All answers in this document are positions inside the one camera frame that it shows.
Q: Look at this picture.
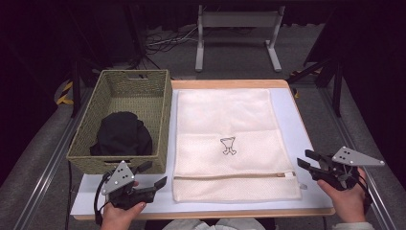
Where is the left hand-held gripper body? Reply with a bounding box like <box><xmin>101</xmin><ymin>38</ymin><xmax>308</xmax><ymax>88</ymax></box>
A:
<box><xmin>101</xmin><ymin>160</ymin><xmax>157</xmax><ymax>211</ymax></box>

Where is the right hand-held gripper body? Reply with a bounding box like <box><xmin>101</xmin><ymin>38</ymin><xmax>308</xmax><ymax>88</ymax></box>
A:
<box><xmin>308</xmin><ymin>146</ymin><xmax>386</xmax><ymax>192</ymax></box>

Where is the black garment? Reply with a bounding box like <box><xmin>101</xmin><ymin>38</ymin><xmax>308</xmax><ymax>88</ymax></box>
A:
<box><xmin>89</xmin><ymin>110</ymin><xmax>153</xmax><ymax>157</ymax></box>

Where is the green woven basket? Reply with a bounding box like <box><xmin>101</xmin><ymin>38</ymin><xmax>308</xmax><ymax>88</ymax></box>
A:
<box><xmin>66</xmin><ymin>69</ymin><xmax>173</xmax><ymax>175</ymax></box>

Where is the white mesh laundry bag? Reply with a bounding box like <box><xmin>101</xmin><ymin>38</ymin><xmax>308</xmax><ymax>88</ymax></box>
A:
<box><xmin>171</xmin><ymin>88</ymin><xmax>308</xmax><ymax>203</ymax></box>

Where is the person's left hand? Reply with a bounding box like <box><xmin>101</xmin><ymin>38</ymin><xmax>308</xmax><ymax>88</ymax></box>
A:
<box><xmin>101</xmin><ymin>201</ymin><xmax>147</xmax><ymax>230</ymax></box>

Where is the person's right hand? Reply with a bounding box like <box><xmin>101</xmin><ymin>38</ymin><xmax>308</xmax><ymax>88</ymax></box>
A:
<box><xmin>316</xmin><ymin>169</ymin><xmax>368</xmax><ymax>223</ymax></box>

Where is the person's lap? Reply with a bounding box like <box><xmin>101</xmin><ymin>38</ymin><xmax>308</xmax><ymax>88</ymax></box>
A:
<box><xmin>162</xmin><ymin>218</ymin><xmax>266</xmax><ymax>230</ymax></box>

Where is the yellow black striped tape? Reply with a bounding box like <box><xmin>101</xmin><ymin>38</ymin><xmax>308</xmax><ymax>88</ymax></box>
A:
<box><xmin>56</xmin><ymin>80</ymin><xmax>75</xmax><ymax>105</ymax></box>

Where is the black stand pole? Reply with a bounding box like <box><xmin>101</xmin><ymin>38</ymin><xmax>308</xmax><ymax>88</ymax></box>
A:
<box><xmin>70</xmin><ymin>60</ymin><xmax>81</xmax><ymax>118</ymax></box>

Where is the grey metal stand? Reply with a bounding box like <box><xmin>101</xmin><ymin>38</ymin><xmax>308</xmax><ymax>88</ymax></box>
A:
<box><xmin>194</xmin><ymin>4</ymin><xmax>286</xmax><ymax>73</ymax></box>

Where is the aluminium rail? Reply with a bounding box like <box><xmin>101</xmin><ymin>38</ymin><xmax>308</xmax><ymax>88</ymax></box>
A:
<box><xmin>12</xmin><ymin>89</ymin><xmax>94</xmax><ymax>230</ymax></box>
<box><xmin>319</xmin><ymin>87</ymin><xmax>398</xmax><ymax>230</ymax></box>

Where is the left hand-held gripper cable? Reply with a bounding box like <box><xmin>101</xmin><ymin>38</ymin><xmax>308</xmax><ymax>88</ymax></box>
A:
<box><xmin>94</xmin><ymin>172</ymin><xmax>112</xmax><ymax>226</ymax></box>

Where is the hand-held gripper cable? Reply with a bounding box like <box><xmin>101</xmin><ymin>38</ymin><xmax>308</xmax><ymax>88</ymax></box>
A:
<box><xmin>94</xmin><ymin>172</ymin><xmax>112</xmax><ymax>226</ymax></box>
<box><xmin>357</xmin><ymin>178</ymin><xmax>373</xmax><ymax>215</ymax></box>

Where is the right hand-held gripper cable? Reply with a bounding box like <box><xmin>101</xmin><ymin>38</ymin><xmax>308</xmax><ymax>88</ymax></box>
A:
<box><xmin>357</xmin><ymin>178</ymin><xmax>373</xmax><ymax>215</ymax></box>

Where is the black stand frame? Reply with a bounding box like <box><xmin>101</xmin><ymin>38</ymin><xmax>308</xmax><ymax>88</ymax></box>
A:
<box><xmin>286</xmin><ymin>58</ymin><xmax>344</xmax><ymax>118</ymax></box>

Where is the bundle of floor cables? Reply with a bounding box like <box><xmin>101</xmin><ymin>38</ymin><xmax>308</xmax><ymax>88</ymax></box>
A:
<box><xmin>145</xmin><ymin>27</ymin><xmax>200</xmax><ymax>56</ymax></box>

